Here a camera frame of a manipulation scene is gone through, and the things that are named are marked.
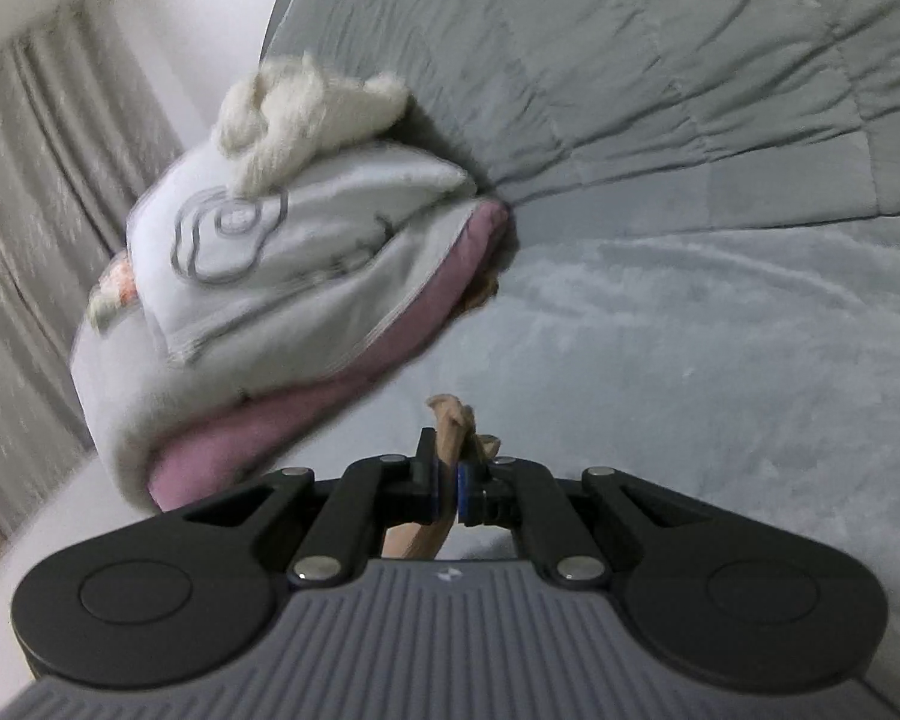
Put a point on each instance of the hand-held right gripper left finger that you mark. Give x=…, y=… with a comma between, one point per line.
x=436, y=491

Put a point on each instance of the white fluffy garment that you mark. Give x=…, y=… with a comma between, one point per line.
x=307, y=116

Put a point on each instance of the white fleece blanket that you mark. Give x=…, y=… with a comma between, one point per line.
x=157, y=397

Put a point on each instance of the pink cloth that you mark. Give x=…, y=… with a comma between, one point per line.
x=420, y=315

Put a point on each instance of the tan garment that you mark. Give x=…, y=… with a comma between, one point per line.
x=450, y=416

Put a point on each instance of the brown cloth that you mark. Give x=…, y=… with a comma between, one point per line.
x=481, y=291

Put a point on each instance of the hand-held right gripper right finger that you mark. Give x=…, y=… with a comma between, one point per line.
x=465, y=491

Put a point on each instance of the beige curtain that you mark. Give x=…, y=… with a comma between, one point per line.
x=30, y=240

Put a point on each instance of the white printed cloth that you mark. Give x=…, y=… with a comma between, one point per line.
x=330, y=225

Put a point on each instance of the floral cloth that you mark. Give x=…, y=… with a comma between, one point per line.
x=114, y=292

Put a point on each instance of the grey quilted blanket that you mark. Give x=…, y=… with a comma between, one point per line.
x=645, y=67

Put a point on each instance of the grey fleece bed cover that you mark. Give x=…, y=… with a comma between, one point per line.
x=682, y=360

